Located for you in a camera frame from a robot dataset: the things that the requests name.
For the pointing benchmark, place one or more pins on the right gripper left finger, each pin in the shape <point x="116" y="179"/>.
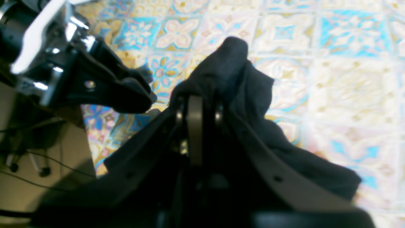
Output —
<point x="144" y="179"/>

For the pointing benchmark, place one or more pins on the patterned tablecloth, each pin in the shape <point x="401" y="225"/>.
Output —
<point x="338" y="67"/>

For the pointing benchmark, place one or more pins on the black t-shirt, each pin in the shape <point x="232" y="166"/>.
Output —
<point x="228" y="75"/>

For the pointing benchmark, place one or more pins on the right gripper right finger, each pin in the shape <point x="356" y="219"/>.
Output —
<point x="256" y="189"/>

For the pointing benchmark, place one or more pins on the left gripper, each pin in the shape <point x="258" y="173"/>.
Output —
<point x="50" y="52"/>

